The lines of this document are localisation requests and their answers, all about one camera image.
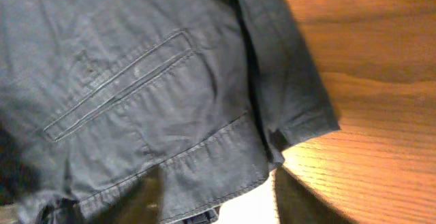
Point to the navy blue shorts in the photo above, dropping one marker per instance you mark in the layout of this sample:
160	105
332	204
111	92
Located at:
94	93

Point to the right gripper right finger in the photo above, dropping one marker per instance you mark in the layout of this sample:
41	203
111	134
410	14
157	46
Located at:
297	204

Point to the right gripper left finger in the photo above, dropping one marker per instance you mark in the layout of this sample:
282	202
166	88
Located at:
140	205

